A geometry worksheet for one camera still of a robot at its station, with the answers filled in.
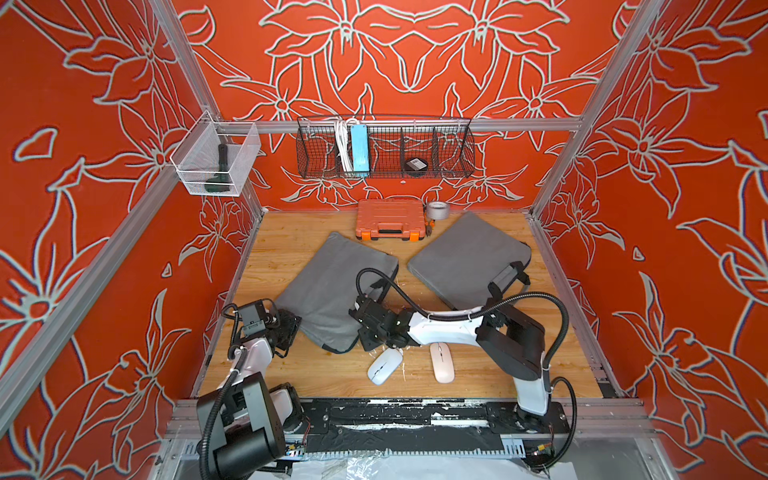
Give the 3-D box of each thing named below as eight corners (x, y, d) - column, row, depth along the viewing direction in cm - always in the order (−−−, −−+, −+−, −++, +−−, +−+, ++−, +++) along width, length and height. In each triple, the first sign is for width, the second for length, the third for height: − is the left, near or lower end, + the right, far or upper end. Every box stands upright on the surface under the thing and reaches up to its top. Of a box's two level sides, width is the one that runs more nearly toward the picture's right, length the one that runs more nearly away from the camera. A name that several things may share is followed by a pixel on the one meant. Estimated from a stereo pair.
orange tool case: (355, 241, 112) (354, 233, 108) (357, 206, 124) (356, 198, 120) (426, 241, 111) (427, 233, 108) (421, 206, 124) (422, 198, 120)
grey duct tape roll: (428, 220, 119) (429, 213, 116) (426, 207, 124) (427, 200, 121) (449, 220, 119) (451, 213, 116) (447, 207, 124) (448, 200, 121)
